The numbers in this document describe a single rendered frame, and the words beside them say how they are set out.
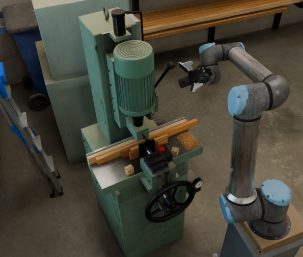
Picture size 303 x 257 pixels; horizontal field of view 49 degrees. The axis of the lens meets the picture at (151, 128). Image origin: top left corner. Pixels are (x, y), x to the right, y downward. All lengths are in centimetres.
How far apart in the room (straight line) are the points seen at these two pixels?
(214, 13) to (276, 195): 258
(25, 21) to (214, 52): 186
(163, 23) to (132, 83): 225
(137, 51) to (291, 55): 332
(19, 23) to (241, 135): 229
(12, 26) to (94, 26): 161
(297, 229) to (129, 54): 125
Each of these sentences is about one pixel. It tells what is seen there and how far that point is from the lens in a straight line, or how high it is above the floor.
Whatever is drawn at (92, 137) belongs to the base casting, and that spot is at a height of 80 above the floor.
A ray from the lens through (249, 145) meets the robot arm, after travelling 147.
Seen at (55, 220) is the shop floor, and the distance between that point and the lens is 275.
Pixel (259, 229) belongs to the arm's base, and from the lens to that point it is 191.
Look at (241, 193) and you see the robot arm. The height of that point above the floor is 95.
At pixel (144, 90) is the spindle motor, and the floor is 134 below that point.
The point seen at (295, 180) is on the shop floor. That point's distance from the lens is 304.
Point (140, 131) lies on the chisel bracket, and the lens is 170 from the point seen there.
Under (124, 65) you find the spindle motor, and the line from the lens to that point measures 142.
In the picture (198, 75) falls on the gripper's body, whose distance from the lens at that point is 167.
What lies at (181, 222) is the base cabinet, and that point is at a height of 21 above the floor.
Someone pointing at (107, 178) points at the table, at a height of 90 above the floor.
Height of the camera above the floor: 225
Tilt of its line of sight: 44 degrees down
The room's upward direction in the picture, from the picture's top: 2 degrees counter-clockwise
